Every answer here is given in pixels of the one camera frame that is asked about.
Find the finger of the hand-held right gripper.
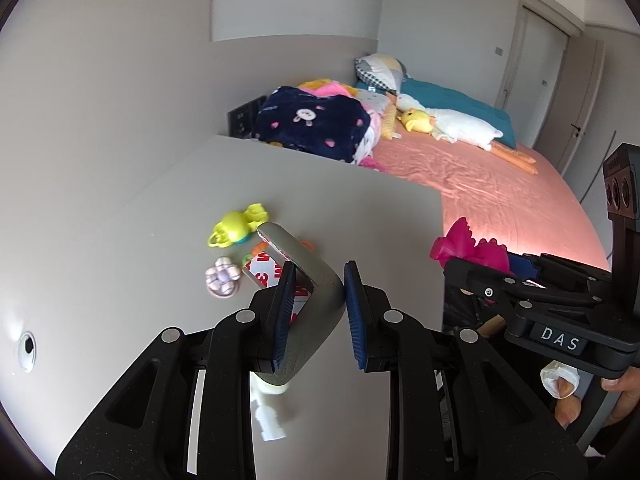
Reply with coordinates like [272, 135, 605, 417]
[443, 257, 591, 311]
[507, 252, 611, 291]

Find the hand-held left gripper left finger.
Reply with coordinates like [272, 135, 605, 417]
[55, 260, 298, 480]

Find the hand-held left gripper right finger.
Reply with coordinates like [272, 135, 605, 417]
[342, 260, 588, 480]

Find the pink plastic toy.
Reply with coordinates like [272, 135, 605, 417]
[429, 216, 516, 275]

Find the grey bent plate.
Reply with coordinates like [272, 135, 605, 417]
[250, 221, 346, 388]

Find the person's right hand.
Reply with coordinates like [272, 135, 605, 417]
[540, 362, 640, 428]

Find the white tape roll red print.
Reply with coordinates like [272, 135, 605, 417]
[241, 252, 313, 331]

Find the pink bed sheet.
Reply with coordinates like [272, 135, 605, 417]
[372, 132, 611, 273]

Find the yellow-green plastic toy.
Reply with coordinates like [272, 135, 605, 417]
[207, 202, 266, 248]

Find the white toy figure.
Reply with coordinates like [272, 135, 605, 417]
[249, 375, 291, 443]

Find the white goose plush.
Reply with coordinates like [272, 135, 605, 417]
[395, 92, 541, 176]

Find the yellow duck plush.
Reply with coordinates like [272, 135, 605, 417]
[397, 109, 435, 135]

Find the long yellow plush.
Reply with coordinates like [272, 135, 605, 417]
[380, 107, 403, 141]

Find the teal blanket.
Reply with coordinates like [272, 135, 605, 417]
[356, 77, 518, 150]

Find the navy printed blanket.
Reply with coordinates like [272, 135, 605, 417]
[252, 86, 373, 165]

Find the grey room door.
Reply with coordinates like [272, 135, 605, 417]
[497, 5, 571, 151]

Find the pink and yellow plush toy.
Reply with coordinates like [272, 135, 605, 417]
[297, 78, 351, 97]

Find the patchwork pillow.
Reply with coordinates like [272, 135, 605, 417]
[355, 54, 408, 95]

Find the grey headboard panel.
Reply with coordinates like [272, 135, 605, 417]
[210, 32, 381, 136]

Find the grey door with handle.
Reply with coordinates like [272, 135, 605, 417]
[555, 40, 606, 176]

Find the black wall socket panel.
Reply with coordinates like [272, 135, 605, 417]
[227, 95, 268, 138]

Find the white table cable grommet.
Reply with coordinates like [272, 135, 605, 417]
[15, 331, 38, 373]

